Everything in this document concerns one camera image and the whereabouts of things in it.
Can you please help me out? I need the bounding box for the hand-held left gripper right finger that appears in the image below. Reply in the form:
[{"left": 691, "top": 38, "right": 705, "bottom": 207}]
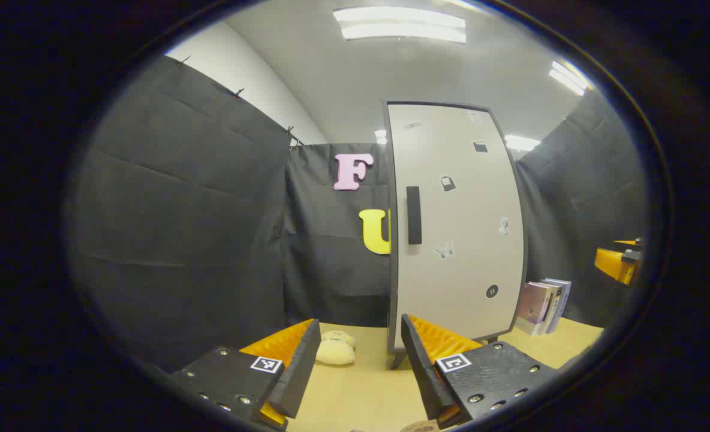
[{"left": 401, "top": 313, "right": 562, "bottom": 430}]

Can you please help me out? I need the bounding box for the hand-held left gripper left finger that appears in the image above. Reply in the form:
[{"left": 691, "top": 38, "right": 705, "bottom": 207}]
[{"left": 166, "top": 318, "right": 323, "bottom": 430}]

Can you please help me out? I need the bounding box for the dark grey cabinet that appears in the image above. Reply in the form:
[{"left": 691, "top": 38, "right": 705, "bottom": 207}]
[{"left": 383, "top": 100, "right": 530, "bottom": 370}]

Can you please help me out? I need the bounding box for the black cabinet door handle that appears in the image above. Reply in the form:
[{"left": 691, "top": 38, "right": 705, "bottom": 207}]
[{"left": 406, "top": 186, "right": 422, "bottom": 245}]

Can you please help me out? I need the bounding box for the light grey cabinet door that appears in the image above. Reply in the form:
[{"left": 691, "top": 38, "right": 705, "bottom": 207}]
[{"left": 385, "top": 101, "right": 528, "bottom": 353}]

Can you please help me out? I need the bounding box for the cream plush toy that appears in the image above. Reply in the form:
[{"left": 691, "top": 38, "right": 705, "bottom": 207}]
[{"left": 315, "top": 330, "right": 357, "bottom": 365}]

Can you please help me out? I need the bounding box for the grey blue book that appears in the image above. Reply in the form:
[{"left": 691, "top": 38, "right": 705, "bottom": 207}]
[{"left": 542, "top": 278, "right": 572, "bottom": 332}]

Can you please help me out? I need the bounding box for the white spine book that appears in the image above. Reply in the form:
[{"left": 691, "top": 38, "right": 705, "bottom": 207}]
[{"left": 541, "top": 282, "right": 562, "bottom": 334}]

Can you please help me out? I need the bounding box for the black backdrop cloth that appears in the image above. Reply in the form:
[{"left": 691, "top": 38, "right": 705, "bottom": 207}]
[{"left": 66, "top": 55, "right": 651, "bottom": 374}]

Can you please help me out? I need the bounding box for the large ceiling light panel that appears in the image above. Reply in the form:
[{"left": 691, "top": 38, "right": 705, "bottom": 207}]
[{"left": 333, "top": 6, "right": 467, "bottom": 44}]

